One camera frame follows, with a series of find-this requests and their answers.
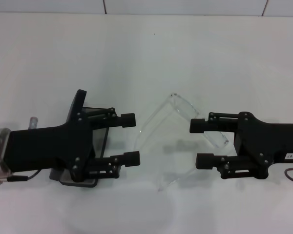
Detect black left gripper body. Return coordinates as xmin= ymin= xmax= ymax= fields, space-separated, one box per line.
xmin=3 ymin=111 xmax=95 ymax=183

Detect clear transparent glasses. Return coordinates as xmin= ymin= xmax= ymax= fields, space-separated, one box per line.
xmin=133 ymin=92 xmax=229 ymax=193

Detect left silver connector plug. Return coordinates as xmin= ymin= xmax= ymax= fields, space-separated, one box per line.
xmin=28 ymin=117 xmax=39 ymax=130

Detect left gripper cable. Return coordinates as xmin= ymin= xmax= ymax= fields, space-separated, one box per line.
xmin=0 ymin=169 xmax=42 ymax=183

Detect black glasses case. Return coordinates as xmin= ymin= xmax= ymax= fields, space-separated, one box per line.
xmin=48 ymin=89 xmax=111 ymax=189

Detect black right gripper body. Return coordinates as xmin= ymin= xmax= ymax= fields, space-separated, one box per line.
xmin=233 ymin=111 xmax=293 ymax=180

